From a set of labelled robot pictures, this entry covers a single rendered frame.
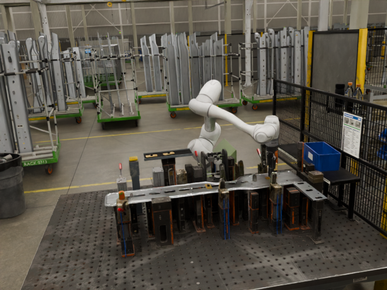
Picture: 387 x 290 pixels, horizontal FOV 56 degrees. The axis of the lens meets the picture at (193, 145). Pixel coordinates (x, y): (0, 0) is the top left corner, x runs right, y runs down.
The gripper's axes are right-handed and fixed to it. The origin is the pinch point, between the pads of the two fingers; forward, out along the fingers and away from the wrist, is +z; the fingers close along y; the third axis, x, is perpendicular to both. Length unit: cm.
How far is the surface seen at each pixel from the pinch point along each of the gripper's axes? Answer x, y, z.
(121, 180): -106, -16, -1
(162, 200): -81, 19, 2
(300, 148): 29.8, -13.9, -10.4
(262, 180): -7.1, 2.3, 4.7
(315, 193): 16.6, 32.3, 4.7
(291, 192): 4.9, 22.1, 6.7
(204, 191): -51, 8, 5
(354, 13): 471, -609, -127
